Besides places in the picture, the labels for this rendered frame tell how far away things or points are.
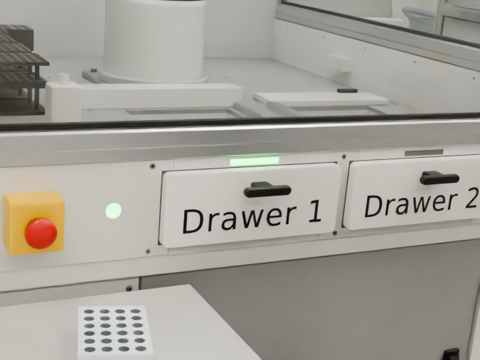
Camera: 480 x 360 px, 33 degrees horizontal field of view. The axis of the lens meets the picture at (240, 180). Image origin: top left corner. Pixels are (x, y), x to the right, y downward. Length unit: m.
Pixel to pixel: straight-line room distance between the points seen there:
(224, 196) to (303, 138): 0.16
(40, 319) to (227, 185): 0.32
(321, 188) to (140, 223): 0.29
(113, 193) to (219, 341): 0.25
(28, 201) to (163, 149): 0.20
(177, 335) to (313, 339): 0.40
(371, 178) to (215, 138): 0.28
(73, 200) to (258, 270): 0.33
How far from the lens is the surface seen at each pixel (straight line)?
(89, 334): 1.00
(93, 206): 1.14
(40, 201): 1.08
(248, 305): 1.32
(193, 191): 1.17
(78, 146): 1.11
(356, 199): 1.31
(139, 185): 1.15
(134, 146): 1.14
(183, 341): 1.06
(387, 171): 1.33
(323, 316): 1.41
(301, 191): 1.25
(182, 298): 1.17
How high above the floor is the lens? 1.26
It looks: 17 degrees down
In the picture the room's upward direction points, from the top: 5 degrees clockwise
